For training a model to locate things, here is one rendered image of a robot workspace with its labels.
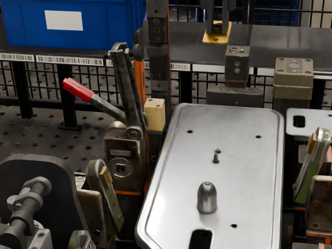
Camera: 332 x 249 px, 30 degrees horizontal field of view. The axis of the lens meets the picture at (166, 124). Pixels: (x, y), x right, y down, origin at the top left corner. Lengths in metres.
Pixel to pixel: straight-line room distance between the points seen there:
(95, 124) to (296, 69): 0.71
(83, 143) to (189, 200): 0.74
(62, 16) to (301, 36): 0.56
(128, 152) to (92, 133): 0.66
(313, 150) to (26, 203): 0.46
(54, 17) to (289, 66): 0.54
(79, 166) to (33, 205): 0.88
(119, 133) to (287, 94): 0.38
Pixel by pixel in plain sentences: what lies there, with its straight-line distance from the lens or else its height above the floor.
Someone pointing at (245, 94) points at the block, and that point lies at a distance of 1.31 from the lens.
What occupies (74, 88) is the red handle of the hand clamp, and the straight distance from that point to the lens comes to 1.07.
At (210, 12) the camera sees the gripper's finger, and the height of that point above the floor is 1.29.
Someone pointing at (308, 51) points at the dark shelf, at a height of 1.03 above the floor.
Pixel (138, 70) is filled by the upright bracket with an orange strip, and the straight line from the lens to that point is 1.14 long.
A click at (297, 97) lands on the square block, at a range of 1.30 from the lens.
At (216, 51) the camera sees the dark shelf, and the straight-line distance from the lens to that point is 1.42.
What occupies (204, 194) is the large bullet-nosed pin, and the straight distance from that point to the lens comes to 0.97.
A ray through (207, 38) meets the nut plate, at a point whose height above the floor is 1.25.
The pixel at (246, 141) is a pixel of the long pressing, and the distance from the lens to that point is 1.16.
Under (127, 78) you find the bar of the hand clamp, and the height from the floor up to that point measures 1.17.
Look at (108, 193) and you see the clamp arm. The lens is 0.96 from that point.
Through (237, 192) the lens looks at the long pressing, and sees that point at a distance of 1.04.
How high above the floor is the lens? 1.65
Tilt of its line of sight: 33 degrees down
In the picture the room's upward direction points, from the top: 2 degrees counter-clockwise
